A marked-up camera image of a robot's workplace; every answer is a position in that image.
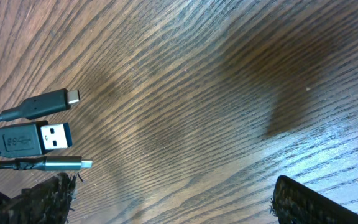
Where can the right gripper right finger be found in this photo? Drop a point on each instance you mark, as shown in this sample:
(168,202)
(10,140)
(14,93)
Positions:
(294,203)

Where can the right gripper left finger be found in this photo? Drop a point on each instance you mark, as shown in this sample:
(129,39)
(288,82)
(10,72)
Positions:
(47,202)

